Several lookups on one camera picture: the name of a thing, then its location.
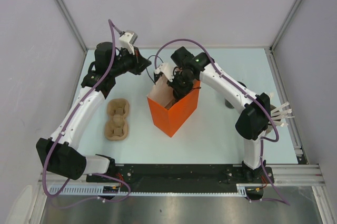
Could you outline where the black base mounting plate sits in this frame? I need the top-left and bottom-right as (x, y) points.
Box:
(86, 163), (274, 193)

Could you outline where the grey straw holder cup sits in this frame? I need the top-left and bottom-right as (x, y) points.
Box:
(265, 105), (276, 137)

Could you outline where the orange paper bag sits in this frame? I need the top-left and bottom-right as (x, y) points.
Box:
(147, 76), (201, 137)

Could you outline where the stack of black cups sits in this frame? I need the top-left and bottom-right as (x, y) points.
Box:
(225, 99), (234, 109)

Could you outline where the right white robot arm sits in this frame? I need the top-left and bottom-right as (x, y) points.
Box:
(167, 47), (271, 182)

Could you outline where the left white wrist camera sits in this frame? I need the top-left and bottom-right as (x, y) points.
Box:
(118, 30), (138, 55)

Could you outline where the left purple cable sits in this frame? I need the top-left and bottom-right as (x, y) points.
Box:
(42, 19), (131, 203)

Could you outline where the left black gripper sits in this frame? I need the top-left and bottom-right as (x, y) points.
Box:
(110, 45), (151, 77)

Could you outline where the white slotted cable duct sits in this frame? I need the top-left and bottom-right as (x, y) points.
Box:
(60, 185), (263, 197)

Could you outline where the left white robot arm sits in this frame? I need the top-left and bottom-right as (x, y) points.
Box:
(36, 42), (151, 182)

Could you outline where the brown cup carrier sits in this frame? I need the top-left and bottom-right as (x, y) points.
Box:
(165, 99), (177, 110)
(104, 98), (130, 141)

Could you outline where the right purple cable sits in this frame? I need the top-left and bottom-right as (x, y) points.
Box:
(154, 37), (290, 206)

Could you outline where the purple cable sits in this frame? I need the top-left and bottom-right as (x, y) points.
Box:
(42, 19), (131, 203)
(154, 37), (290, 206)

